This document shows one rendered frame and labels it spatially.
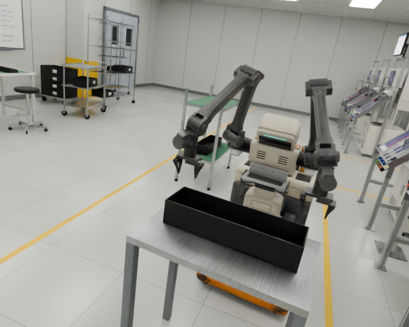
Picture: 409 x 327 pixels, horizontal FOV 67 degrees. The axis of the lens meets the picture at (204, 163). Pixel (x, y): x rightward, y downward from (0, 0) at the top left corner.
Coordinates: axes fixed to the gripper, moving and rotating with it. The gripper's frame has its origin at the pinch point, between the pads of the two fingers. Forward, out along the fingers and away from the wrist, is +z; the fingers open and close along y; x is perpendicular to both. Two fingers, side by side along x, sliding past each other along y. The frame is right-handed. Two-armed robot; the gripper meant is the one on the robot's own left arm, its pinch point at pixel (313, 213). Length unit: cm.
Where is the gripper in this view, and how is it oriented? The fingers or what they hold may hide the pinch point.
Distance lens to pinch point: 132.5
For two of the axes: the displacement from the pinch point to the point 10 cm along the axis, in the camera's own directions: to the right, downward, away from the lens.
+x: 4.0, -2.8, 8.7
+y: 9.1, 2.5, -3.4
